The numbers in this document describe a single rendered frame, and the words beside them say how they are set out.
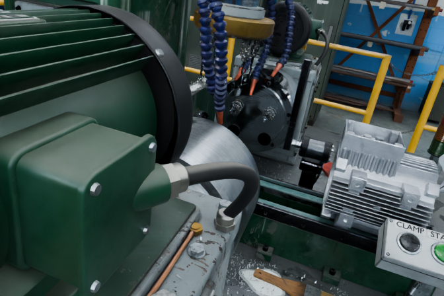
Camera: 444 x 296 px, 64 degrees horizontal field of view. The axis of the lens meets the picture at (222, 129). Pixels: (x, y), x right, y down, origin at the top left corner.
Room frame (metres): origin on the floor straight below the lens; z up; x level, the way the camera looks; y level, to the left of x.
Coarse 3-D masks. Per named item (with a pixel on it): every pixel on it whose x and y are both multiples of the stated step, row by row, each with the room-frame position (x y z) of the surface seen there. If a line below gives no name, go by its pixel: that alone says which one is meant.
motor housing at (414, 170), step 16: (416, 160) 0.70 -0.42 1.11; (336, 176) 0.67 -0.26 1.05; (368, 176) 0.66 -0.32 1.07; (384, 176) 0.66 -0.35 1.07; (400, 176) 0.66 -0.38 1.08; (416, 176) 0.66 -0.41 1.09; (432, 176) 0.65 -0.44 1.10; (336, 192) 0.65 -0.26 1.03; (368, 192) 0.64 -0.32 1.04; (384, 192) 0.63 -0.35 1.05; (400, 192) 0.62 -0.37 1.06; (336, 208) 0.65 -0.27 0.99; (352, 208) 0.64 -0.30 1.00; (368, 208) 0.64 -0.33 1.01; (384, 208) 0.62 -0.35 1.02; (400, 208) 0.61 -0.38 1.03; (416, 208) 0.61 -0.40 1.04; (432, 208) 0.60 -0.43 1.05; (352, 224) 0.67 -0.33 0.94; (368, 224) 0.63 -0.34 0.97; (416, 224) 0.61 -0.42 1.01
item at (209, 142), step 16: (192, 128) 0.55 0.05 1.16; (208, 128) 0.56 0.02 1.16; (224, 128) 0.58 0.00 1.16; (192, 144) 0.49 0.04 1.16; (208, 144) 0.51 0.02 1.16; (224, 144) 0.53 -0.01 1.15; (240, 144) 0.57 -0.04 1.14; (192, 160) 0.45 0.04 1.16; (208, 160) 0.47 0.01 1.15; (224, 160) 0.49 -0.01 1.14; (240, 160) 0.53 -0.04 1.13; (208, 192) 0.42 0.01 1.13; (224, 192) 0.43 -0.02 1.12; (256, 192) 0.54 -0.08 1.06; (240, 224) 0.45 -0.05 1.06
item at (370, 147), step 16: (352, 128) 0.77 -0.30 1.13; (368, 128) 0.77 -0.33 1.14; (384, 128) 0.76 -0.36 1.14; (352, 144) 0.69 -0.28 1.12; (368, 144) 0.68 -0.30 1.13; (384, 144) 0.67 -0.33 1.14; (400, 144) 0.68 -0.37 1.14; (352, 160) 0.69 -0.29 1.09; (368, 160) 0.67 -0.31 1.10; (384, 160) 0.67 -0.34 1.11; (400, 160) 0.66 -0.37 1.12
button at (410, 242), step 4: (400, 236) 0.47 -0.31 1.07; (404, 236) 0.46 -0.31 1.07; (408, 236) 0.46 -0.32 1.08; (412, 236) 0.47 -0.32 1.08; (400, 240) 0.46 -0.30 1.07; (404, 240) 0.46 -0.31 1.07; (408, 240) 0.46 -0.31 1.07; (412, 240) 0.46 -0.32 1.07; (416, 240) 0.46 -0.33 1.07; (400, 244) 0.46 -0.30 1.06; (404, 244) 0.45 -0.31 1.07; (408, 244) 0.45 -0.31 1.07; (412, 244) 0.45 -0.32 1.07; (416, 244) 0.45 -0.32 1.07; (404, 248) 0.45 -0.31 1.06; (408, 248) 0.45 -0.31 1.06; (412, 248) 0.45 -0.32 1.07; (416, 248) 0.45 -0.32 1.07
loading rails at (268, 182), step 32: (288, 192) 0.80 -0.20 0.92; (320, 192) 0.81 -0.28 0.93; (256, 224) 0.71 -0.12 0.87; (288, 224) 0.69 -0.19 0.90; (320, 224) 0.67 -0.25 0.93; (256, 256) 0.67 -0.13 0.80; (288, 256) 0.68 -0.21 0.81; (320, 256) 0.66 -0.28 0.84; (352, 256) 0.65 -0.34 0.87; (384, 288) 0.62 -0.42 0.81
